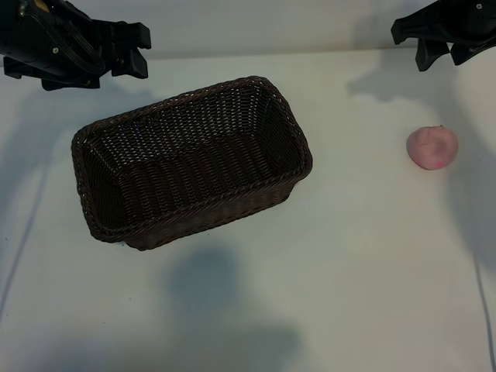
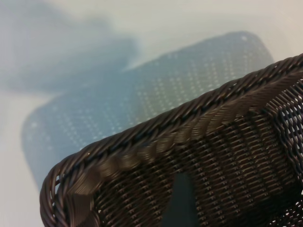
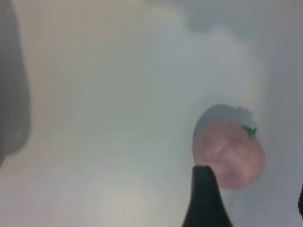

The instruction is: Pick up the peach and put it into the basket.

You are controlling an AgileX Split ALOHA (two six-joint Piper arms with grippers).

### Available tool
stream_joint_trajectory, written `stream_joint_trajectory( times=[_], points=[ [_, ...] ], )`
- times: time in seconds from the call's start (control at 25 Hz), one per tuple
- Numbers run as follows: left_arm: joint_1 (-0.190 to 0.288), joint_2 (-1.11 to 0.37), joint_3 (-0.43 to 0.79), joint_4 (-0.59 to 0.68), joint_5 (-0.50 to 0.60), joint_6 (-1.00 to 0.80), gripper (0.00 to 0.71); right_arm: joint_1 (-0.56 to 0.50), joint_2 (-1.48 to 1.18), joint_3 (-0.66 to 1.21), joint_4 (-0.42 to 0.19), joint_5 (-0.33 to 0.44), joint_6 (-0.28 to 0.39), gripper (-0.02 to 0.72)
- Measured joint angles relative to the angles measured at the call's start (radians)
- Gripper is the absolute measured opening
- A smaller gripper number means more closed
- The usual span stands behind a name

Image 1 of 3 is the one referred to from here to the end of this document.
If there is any pink peach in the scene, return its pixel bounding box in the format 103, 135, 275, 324
405, 124, 460, 171

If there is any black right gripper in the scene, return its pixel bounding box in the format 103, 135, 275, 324
390, 0, 496, 73

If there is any dark brown wicker basket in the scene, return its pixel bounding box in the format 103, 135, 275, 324
71, 75, 313, 252

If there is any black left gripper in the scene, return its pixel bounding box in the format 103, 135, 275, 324
0, 0, 153, 91

